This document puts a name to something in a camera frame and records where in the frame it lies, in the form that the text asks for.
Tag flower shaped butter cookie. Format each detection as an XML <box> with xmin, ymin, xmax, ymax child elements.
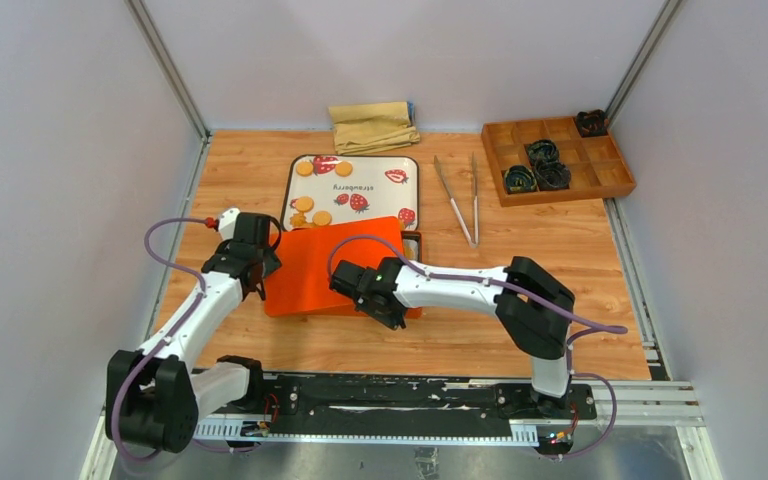
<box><xmin>290</xmin><ymin>212</ymin><xmax>308</xmax><ymax>229</ymax></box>

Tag orange compartment cookie box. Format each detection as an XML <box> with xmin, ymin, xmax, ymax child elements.
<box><xmin>401</xmin><ymin>231</ymin><xmax>422</xmax><ymax>262</ymax></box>

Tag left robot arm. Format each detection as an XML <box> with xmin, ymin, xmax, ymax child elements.
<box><xmin>105</xmin><ymin>208</ymin><xmax>283</xmax><ymax>462</ymax></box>

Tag metal tweezers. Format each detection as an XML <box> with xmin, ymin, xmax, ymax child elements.
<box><xmin>432</xmin><ymin>152</ymin><xmax>481</xmax><ymax>250</ymax></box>

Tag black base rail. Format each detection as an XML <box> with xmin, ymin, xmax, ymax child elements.
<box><xmin>201</xmin><ymin>370</ymin><xmax>599</xmax><ymax>440</ymax></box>

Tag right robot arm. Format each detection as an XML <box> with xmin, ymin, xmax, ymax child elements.
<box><xmin>329</xmin><ymin>256</ymin><xmax>575</xmax><ymax>418</ymax></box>

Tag orange box lid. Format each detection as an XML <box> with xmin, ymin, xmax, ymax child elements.
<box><xmin>264</xmin><ymin>217</ymin><xmax>404</xmax><ymax>318</ymax></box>

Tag strawberry print white tray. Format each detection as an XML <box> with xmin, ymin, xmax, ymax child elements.
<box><xmin>280</xmin><ymin>154</ymin><xmax>420</xmax><ymax>231</ymax></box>

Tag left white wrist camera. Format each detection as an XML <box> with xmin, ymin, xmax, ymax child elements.
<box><xmin>217</xmin><ymin>207</ymin><xmax>241</xmax><ymax>240</ymax></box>

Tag folded beige cloth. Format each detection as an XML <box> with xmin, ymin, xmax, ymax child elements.
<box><xmin>328</xmin><ymin>101</ymin><xmax>421</xmax><ymax>155</ymax></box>

